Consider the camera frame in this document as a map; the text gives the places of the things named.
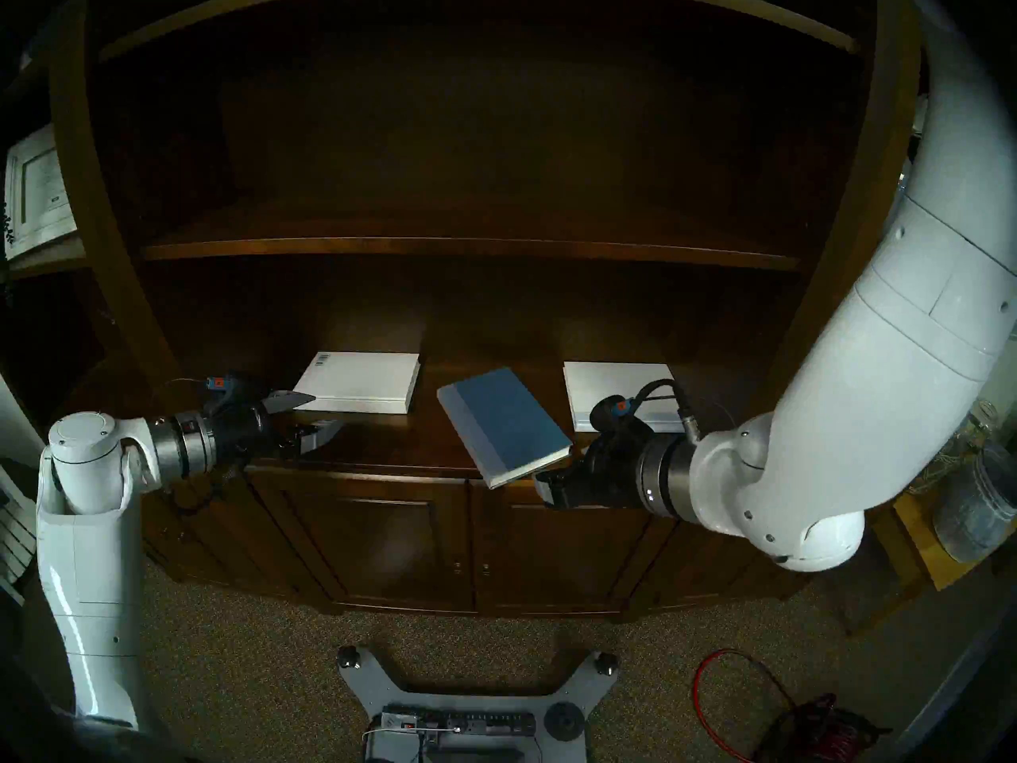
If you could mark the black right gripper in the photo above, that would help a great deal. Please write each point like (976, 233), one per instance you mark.
(608, 475)

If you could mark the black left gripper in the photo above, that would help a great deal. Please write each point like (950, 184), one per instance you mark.
(242, 439)

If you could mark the blue hardcover book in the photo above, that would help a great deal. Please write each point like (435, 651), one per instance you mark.
(504, 420)

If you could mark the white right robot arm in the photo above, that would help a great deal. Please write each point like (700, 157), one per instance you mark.
(874, 372)

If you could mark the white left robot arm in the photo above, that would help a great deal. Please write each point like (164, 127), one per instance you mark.
(87, 547)

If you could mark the white book with barcode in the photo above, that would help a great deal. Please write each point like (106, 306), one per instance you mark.
(357, 380)

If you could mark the white book with grey spine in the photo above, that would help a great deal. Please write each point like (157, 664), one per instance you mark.
(612, 380)

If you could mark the black star knob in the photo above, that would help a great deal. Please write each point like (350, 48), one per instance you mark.
(347, 656)
(606, 663)

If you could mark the black round base disc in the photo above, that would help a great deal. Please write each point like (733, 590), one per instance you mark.
(564, 722)

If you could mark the grey power strip box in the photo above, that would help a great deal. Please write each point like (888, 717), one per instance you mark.
(457, 726)

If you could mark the white slatted chair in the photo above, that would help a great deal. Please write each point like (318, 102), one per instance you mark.
(12, 531)

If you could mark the dark wooden bookshelf cabinet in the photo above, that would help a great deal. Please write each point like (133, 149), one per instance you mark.
(477, 133)

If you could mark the dark hanging vine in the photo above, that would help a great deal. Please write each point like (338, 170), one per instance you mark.
(5, 245)

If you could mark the white framed certificate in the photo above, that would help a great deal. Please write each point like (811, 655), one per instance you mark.
(40, 189)

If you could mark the light wooden side table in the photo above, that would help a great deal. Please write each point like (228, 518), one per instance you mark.
(914, 547)

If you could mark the clear glass jar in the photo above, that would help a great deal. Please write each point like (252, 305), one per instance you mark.
(957, 443)

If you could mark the grey ribbed bucket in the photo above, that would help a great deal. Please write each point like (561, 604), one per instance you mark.
(973, 503)

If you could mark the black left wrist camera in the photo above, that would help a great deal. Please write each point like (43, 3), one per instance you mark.
(229, 391)

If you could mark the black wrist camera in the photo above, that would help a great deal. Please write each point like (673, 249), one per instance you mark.
(612, 413)
(229, 391)

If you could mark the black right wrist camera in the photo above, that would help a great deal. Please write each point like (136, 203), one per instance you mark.
(612, 413)

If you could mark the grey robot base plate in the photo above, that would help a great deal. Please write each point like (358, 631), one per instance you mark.
(469, 682)

